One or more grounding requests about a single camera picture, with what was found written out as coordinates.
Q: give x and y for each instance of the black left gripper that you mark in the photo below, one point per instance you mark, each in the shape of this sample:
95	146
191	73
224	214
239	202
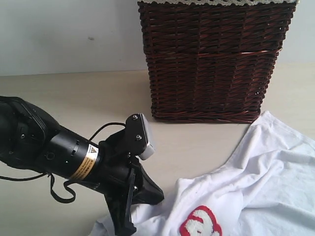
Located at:
123	184

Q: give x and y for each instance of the white t-shirt red lettering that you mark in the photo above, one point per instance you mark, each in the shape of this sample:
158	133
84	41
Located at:
265	188

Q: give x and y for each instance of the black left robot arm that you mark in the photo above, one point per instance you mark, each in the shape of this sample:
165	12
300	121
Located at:
31	139

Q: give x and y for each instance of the dark brown wicker basket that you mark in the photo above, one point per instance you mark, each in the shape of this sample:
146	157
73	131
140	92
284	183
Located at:
211	63

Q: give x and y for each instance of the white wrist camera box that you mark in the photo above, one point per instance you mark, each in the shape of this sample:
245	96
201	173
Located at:
138	136

